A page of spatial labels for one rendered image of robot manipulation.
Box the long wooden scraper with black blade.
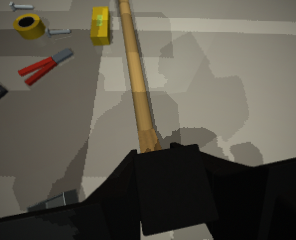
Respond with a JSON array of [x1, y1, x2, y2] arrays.
[[118, 0, 219, 237]]

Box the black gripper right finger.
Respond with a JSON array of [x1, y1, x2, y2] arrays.
[[200, 151, 296, 240]]

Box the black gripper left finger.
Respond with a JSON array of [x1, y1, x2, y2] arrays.
[[0, 149, 141, 240]]

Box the red-handled pliers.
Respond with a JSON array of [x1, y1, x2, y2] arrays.
[[18, 48, 73, 86]]

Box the dark grey open box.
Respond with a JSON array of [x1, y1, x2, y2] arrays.
[[26, 189, 79, 212]]

